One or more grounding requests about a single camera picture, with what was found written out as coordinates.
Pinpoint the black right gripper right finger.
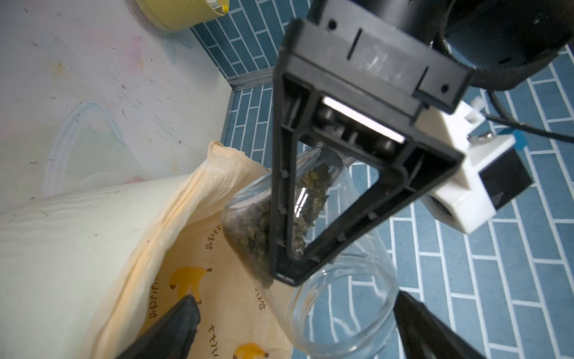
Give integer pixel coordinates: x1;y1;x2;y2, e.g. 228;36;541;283
393;290;484;359

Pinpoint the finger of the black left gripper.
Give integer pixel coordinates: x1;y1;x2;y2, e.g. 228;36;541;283
268;75;310;287

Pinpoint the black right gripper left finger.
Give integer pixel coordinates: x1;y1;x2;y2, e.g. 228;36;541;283
117;295;200;359

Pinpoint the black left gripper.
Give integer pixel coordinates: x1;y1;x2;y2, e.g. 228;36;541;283
273;18;475;287

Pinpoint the glass jar with tea leaves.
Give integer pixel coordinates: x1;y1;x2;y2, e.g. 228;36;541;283
222;148;399;358

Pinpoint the banana print trash bag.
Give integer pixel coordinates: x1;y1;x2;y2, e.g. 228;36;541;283
91;142;293;358

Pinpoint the yellow pen cup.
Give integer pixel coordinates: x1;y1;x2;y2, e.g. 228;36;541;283
125;0;230;36

